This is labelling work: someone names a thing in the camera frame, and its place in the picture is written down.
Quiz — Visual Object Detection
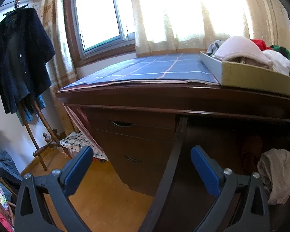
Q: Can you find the shallow yellow cardboard box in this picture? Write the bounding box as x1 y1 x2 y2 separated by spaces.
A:
200 52 290 96

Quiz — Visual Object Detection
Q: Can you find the grey garment in box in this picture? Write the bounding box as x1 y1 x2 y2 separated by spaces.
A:
206 40 224 56

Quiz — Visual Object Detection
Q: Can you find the tan beige underwear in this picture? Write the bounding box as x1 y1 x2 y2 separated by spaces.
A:
257 149 290 205

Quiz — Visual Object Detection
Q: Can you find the wooden coat rack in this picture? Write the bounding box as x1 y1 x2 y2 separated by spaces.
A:
2 0 73 172

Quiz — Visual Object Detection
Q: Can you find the dark wooden desk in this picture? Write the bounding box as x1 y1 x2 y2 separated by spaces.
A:
57 83 290 199

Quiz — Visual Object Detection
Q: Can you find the red garment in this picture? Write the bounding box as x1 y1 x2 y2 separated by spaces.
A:
252 39 271 51

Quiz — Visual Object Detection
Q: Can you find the blue grey clothes pile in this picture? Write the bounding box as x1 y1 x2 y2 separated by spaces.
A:
0 149 22 201

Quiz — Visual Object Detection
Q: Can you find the beige lace curtain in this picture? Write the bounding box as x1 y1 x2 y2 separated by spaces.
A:
131 0 290 57

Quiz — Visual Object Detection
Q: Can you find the wood framed window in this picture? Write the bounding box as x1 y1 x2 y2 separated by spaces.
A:
63 0 136 68

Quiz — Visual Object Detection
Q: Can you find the checkered cloth on floor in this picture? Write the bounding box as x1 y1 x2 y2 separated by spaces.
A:
60 132 108 161

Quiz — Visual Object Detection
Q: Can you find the dark navy hanging jacket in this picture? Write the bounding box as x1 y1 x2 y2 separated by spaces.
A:
0 8 55 114

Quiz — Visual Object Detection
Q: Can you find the green garment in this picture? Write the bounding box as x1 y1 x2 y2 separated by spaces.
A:
270 44 290 60

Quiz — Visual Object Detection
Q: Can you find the white folded garment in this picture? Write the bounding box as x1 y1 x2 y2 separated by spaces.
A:
263 50 290 76

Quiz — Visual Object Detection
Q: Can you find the blue plaid table cloth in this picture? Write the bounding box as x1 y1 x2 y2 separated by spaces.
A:
61 53 219 92

